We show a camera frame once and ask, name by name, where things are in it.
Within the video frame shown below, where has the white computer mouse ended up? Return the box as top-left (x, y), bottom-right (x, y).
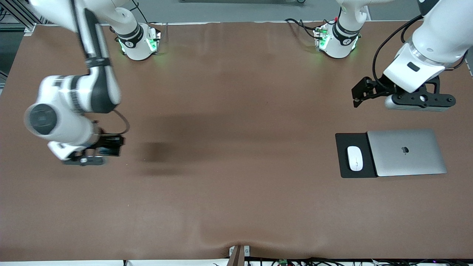
top-left (347, 146), bottom-right (363, 172)

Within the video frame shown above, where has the black mouse pad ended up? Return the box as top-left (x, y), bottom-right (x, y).
top-left (335, 133), bottom-right (378, 178)

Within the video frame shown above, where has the silver closed laptop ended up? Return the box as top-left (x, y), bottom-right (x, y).
top-left (367, 129), bottom-right (448, 177)

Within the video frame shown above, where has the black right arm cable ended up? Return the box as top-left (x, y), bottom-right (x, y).
top-left (111, 109), bottom-right (130, 136)

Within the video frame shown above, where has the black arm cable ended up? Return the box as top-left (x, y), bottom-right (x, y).
top-left (372, 14), bottom-right (423, 87)
top-left (111, 109), bottom-right (130, 136)

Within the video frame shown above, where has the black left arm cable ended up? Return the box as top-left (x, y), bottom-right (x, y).
top-left (372, 14), bottom-right (423, 87)

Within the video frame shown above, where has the black left base cable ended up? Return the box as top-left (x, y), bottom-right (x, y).
top-left (285, 18), bottom-right (319, 39)

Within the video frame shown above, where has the black base cable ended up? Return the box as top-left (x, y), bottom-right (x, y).
top-left (285, 18), bottom-right (319, 39)
top-left (129, 0), bottom-right (155, 23)

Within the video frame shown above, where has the aluminium frame profile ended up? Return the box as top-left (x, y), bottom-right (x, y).
top-left (0, 0), bottom-right (37, 36)

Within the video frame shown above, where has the black right base cable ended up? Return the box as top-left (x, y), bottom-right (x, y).
top-left (129, 0), bottom-right (155, 23)

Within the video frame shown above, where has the metal table edge bracket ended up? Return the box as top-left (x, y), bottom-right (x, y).
top-left (228, 245), bottom-right (251, 266)

